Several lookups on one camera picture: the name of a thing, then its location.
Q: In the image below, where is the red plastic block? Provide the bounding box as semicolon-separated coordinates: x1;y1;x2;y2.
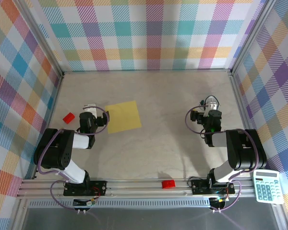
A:
63;112;75;124
161;179;177;190

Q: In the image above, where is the aluminium mounting rail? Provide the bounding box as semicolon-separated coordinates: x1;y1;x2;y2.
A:
16;178;257;198

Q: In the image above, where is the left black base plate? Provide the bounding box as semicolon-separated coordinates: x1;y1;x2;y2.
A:
63;180;108;196

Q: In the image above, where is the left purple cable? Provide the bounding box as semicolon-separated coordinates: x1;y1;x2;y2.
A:
36;107;110;212

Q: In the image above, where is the aluminium corner post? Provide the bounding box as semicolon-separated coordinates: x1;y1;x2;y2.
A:
14;0;64;77
230;0;279;74

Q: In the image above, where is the left connector board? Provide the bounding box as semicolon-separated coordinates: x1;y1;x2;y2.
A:
73;197;96;207

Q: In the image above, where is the aluminium wall rail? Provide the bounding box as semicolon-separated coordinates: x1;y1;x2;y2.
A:
62;69;232;75

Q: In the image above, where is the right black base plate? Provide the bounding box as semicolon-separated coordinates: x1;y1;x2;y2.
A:
191;179;236;195

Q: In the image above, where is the slotted grey cable duct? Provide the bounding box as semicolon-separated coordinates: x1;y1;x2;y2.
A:
28;200;211;208

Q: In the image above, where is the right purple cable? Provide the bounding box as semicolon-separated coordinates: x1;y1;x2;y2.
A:
184;105;260;212

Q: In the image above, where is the purple cable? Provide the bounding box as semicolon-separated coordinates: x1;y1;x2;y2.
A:
36;107;110;212
184;105;260;212

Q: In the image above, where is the connector board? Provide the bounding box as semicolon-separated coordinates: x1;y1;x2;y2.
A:
210;196;230;209
73;197;96;207

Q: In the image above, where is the white calculator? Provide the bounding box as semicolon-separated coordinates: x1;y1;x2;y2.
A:
253;169;285;205

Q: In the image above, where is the right connector board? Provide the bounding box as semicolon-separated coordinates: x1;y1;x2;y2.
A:
210;196;230;209

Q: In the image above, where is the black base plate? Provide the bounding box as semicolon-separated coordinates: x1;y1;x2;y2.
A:
63;180;108;196
191;179;236;195

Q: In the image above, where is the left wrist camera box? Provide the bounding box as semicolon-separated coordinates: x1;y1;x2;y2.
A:
83;103;98;118

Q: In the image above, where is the yellow paper sheet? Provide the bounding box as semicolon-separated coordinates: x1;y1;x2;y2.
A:
104;100;142;134

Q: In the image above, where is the aluminium side rail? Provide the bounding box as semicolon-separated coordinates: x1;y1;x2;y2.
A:
33;73;64;180
229;73;265;170

